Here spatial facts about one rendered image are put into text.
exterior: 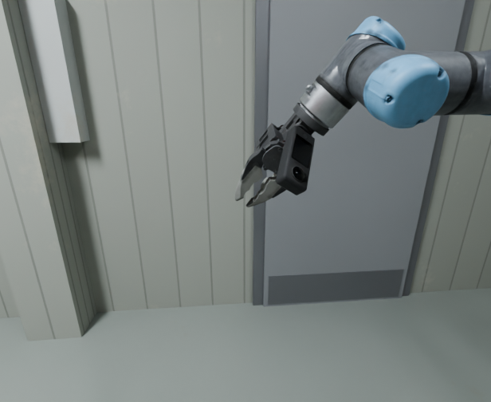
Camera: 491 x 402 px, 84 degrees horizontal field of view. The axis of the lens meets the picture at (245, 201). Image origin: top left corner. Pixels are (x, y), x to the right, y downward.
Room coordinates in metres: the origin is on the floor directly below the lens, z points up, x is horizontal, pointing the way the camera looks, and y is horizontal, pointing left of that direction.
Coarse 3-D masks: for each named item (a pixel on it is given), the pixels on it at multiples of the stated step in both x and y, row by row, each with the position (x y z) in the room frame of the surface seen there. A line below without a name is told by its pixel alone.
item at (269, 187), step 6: (264, 180) 0.56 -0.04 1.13; (270, 180) 0.50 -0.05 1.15; (264, 186) 0.52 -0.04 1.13; (270, 186) 0.50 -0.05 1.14; (276, 186) 0.50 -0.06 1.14; (258, 192) 0.51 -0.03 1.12; (264, 192) 0.50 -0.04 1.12; (270, 192) 0.50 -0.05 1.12; (252, 198) 0.52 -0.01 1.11; (258, 198) 0.51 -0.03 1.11; (264, 198) 0.51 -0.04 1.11; (270, 198) 0.51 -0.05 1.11; (246, 204) 0.53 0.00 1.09; (252, 204) 0.51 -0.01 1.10
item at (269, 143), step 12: (300, 108) 0.47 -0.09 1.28; (288, 120) 0.52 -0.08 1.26; (300, 120) 0.48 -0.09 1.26; (312, 120) 0.45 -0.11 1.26; (264, 132) 0.55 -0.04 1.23; (276, 132) 0.50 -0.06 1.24; (312, 132) 0.48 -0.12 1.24; (324, 132) 0.47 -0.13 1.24; (264, 144) 0.52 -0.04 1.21; (276, 144) 0.47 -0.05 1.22; (264, 156) 0.47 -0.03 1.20; (276, 156) 0.48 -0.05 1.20; (264, 168) 0.49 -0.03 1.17; (276, 168) 0.48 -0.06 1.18
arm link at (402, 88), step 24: (384, 48) 0.38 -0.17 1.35; (360, 72) 0.38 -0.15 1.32; (384, 72) 0.34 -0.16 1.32; (408, 72) 0.31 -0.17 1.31; (432, 72) 0.31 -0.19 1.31; (456, 72) 0.34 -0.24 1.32; (360, 96) 0.38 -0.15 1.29; (384, 96) 0.32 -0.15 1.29; (408, 96) 0.32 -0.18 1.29; (432, 96) 0.32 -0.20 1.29; (456, 96) 0.34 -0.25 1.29; (384, 120) 0.33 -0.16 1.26; (408, 120) 0.33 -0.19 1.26
